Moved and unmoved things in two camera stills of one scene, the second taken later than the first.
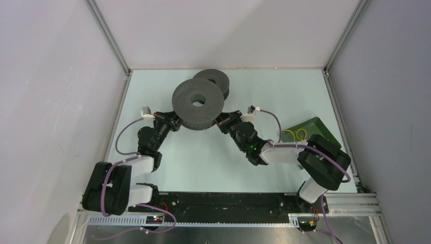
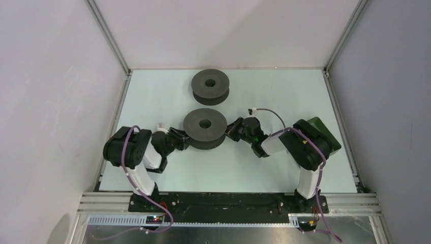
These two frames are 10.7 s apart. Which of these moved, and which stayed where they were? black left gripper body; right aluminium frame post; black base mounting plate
Moved: black left gripper body
Stayed: black base mounting plate; right aluminium frame post
